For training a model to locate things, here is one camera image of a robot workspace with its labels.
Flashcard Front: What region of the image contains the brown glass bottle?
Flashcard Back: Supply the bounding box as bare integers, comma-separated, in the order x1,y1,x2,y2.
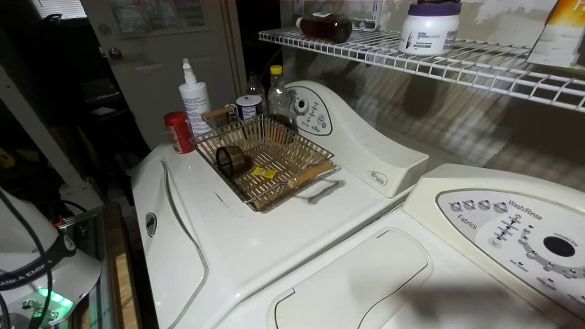
295,13,355,44

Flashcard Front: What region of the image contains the clear bottle yellow cap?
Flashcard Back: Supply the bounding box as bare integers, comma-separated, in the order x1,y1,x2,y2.
268,64,299,119

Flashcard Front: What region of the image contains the amber bottle black cap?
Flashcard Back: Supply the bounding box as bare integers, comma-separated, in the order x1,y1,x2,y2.
246,71,268,101

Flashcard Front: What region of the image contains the white squeeze bottle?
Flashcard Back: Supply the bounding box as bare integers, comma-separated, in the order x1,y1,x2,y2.
178,57,213,137

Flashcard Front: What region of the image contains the small yellow item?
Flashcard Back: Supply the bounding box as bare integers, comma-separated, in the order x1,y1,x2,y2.
251,165,280,183

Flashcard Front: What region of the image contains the dark tape roll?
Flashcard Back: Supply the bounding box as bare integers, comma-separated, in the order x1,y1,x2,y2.
216,145,253,181

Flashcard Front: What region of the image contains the dark can white label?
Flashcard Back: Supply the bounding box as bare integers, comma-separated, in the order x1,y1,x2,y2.
235,93,266,123

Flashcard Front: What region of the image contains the white washing machine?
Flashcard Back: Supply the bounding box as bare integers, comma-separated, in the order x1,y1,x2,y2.
131,81,430,329

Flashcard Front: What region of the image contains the red cup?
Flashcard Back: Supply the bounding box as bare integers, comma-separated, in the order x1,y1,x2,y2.
163,110,198,156

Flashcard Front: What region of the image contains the white panel door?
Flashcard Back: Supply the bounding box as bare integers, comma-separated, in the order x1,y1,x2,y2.
81,0,246,148

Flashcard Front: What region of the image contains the white jar purple lid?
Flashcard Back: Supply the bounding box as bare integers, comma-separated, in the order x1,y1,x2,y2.
399,0,463,59

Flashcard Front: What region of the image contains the metal wire basket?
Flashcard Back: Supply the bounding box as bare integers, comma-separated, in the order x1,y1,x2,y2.
196,104,337,214

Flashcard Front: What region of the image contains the white wire shelf rack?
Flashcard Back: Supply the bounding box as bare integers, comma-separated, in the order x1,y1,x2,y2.
257,26,585,115

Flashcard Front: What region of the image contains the black base cable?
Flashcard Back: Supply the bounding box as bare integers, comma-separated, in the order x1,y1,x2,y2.
0,188,81,329

